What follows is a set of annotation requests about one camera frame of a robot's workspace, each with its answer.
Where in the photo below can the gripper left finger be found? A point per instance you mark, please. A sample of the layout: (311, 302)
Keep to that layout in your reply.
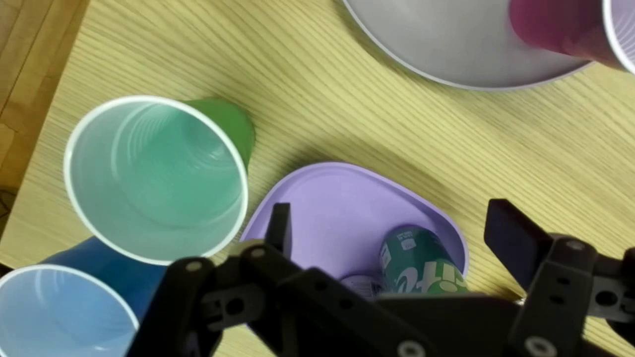
(278, 292)

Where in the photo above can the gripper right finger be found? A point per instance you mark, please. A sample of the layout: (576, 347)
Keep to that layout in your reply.
(555, 277)

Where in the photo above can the purple plastic plate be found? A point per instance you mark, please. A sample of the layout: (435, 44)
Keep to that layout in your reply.
(342, 218)

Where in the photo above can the green can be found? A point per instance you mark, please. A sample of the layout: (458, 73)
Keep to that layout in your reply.
(421, 265)

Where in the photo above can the green plastic cup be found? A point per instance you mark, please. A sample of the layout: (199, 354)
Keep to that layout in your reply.
(158, 183)

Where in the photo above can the blue plastic cup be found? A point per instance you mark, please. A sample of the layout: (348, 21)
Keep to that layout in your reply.
(64, 312)

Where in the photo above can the red plastic cup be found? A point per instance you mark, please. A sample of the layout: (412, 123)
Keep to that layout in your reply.
(570, 27)

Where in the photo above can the grey plate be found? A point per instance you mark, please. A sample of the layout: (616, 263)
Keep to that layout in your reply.
(461, 39)

